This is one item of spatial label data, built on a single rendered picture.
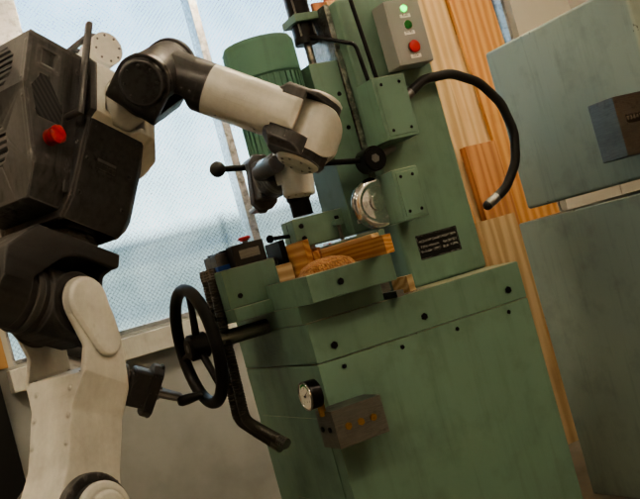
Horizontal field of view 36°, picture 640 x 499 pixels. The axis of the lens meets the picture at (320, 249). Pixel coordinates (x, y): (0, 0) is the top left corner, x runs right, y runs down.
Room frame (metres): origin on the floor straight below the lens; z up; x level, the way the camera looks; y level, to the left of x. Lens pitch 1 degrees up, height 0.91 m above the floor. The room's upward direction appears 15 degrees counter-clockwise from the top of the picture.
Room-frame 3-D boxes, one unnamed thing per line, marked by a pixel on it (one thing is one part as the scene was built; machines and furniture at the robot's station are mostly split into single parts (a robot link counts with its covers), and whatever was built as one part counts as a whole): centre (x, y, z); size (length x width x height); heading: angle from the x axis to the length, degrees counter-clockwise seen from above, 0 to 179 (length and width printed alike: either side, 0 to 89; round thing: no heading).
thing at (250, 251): (2.29, 0.20, 0.99); 0.13 x 0.11 x 0.06; 26
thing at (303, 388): (2.04, 0.09, 0.65); 0.06 x 0.04 x 0.08; 26
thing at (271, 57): (2.36, 0.02, 1.32); 0.18 x 0.18 x 0.31
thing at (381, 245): (2.32, -0.01, 0.92); 0.62 x 0.02 x 0.04; 26
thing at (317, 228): (2.37, 0.00, 0.99); 0.14 x 0.07 x 0.09; 116
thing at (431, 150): (2.49, -0.24, 1.16); 0.22 x 0.22 x 0.72; 26
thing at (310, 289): (2.33, 0.12, 0.87); 0.61 x 0.30 x 0.06; 26
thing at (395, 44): (2.38, -0.33, 1.40); 0.10 x 0.06 x 0.16; 116
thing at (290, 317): (2.34, 0.07, 0.82); 0.40 x 0.21 x 0.04; 26
